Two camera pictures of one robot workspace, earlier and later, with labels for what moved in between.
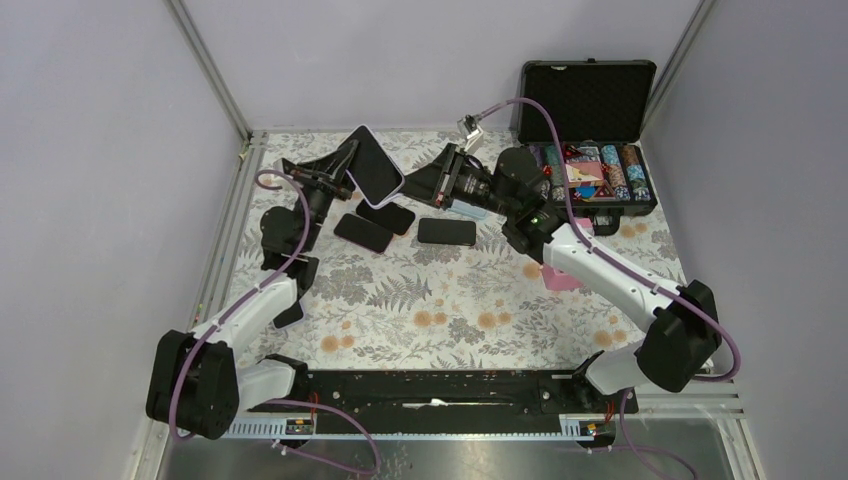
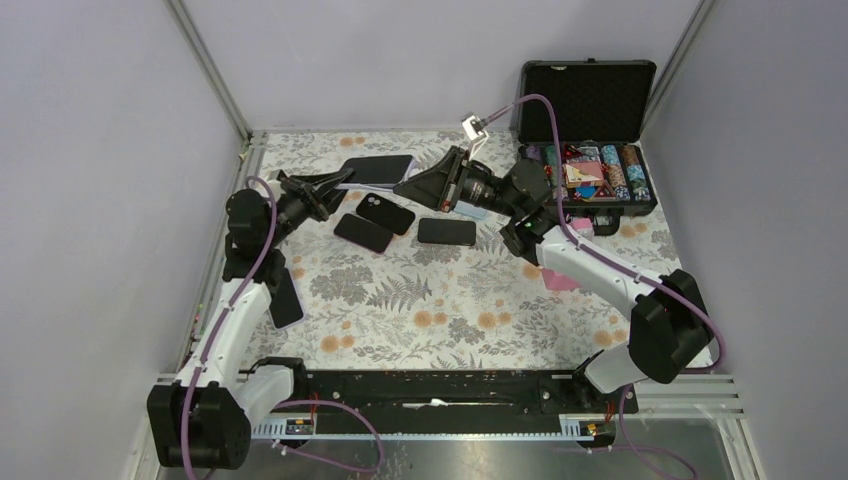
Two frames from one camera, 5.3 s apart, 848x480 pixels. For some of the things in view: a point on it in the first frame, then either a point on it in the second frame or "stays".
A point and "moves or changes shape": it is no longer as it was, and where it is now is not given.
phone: [364, 233] stays
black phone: [447, 231] stays
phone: [372, 171] moves or changes shape
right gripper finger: [435, 182] stays
